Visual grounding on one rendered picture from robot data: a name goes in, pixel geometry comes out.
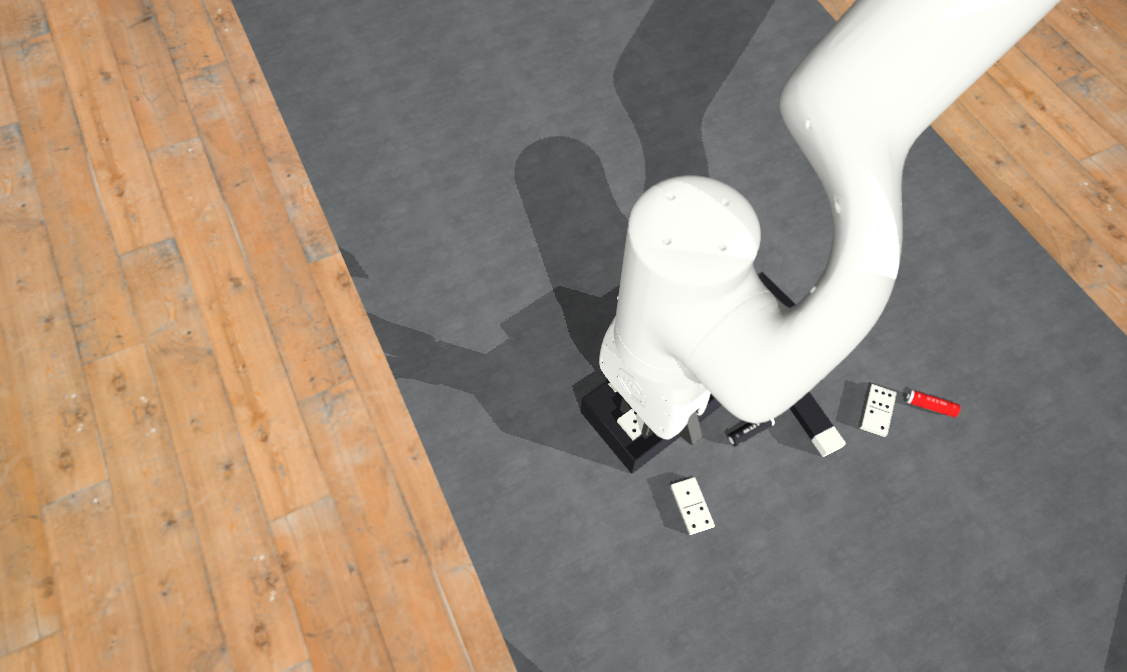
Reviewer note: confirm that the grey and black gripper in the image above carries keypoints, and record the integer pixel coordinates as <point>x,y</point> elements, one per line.
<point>666,408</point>

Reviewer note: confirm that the black and white eraser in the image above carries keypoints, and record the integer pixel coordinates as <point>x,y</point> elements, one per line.
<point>817,425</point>

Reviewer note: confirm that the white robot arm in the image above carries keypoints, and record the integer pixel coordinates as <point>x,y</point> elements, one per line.
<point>855,105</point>

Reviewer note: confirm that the black rack of bins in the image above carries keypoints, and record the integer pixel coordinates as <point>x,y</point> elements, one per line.
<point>601,408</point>

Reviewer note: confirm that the black aa battery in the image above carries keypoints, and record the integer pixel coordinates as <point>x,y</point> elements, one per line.
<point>748,431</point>

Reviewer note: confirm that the white domino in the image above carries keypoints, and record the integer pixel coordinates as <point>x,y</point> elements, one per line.
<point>878,410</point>
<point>631,423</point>
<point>692,506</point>

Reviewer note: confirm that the red aa battery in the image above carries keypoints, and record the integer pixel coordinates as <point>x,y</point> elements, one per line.
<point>933,403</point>

